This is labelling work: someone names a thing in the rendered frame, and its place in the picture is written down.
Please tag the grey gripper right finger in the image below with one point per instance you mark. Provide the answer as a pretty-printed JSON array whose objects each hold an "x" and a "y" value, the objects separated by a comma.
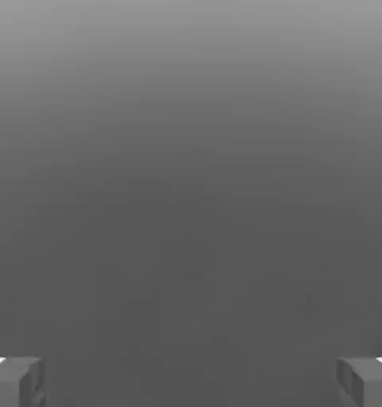
[{"x": 369, "y": 381}]

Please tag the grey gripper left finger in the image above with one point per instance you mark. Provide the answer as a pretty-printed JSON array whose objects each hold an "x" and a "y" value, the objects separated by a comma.
[{"x": 12, "y": 381}]

